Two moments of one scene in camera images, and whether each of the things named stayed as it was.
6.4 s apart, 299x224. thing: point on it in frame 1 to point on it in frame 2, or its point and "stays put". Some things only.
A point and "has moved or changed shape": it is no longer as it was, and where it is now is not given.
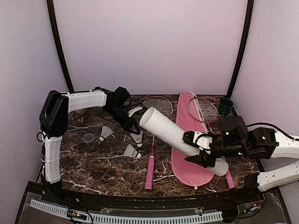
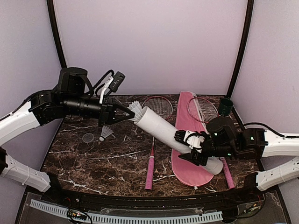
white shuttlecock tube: (164, 128) has moved or changed shape
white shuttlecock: (130, 151) to (136, 107)
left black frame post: (50, 3) stays put
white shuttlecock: (106, 132) stays put
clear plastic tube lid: (88, 137) stays put
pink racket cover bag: (185, 171) stays put
